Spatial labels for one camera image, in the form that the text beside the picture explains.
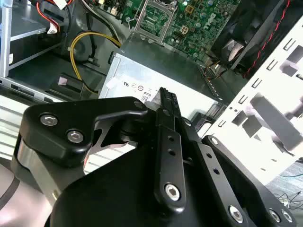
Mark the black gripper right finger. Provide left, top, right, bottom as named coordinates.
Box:
left=170, top=93, right=298, bottom=227

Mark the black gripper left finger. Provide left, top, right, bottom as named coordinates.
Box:
left=11, top=87, right=187, bottom=215

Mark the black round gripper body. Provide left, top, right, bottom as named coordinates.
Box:
left=45, top=141, right=230, bottom=227

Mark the metal socket cover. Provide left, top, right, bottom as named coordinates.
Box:
left=132, top=0, right=178, bottom=45

